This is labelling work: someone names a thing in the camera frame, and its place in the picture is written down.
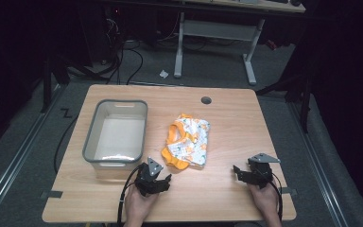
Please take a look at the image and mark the white metal frame desk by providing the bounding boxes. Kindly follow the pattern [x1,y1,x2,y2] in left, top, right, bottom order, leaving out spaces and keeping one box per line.
[172,0,307,87]

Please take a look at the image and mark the bundle of black floor cables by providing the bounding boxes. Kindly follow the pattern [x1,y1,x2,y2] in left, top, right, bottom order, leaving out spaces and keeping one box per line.
[65,17,145,86]

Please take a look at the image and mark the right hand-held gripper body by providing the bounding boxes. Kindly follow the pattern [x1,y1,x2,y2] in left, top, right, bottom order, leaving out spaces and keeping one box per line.
[247,152,282,190]

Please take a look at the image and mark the black metal stand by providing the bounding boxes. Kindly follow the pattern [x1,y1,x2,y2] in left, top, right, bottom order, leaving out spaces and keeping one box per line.
[254,37,316,134]
[39,53,72,114]

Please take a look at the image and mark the thin black floor cable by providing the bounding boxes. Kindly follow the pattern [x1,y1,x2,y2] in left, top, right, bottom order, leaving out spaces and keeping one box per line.
[53,113,80,175]

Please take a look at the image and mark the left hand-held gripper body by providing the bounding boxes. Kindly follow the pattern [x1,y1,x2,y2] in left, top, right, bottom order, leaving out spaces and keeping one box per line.
[133,156,164,198]

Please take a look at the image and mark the orange patterned white garment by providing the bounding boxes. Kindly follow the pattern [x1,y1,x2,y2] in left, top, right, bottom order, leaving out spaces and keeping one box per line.
[161,113,212,171]

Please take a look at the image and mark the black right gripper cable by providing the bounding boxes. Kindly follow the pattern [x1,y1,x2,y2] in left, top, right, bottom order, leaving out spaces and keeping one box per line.
[269,176,285,221]

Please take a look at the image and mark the person's right hand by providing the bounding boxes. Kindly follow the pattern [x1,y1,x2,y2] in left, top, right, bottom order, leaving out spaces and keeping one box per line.
[247,179,282,221]

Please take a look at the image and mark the black tape strip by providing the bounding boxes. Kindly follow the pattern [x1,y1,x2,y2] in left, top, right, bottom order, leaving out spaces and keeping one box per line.
[40,190,64,201]
[280,186,299,196]

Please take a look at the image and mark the dark computer tower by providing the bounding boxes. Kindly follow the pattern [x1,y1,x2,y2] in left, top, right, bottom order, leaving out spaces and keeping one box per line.
[77,0,122,65]

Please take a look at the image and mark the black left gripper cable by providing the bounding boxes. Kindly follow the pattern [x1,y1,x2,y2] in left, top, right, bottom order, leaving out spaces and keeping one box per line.
[116,164,145,227]

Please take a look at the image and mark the person's left hand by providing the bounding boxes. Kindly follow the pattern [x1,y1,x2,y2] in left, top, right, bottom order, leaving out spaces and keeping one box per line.
[124,183,161,225]

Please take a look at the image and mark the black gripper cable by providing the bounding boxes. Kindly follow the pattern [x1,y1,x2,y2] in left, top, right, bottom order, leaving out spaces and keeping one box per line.
[269,176,285,221]
[116,164,145,227]

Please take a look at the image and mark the metal floor rail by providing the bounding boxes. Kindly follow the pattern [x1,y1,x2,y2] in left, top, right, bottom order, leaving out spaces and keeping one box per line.
[0,84,64,218]
[287,101,351,227]

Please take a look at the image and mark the white plastic bin grey rim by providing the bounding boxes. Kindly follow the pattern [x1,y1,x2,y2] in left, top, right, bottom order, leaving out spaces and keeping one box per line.
[81,98,149,182]

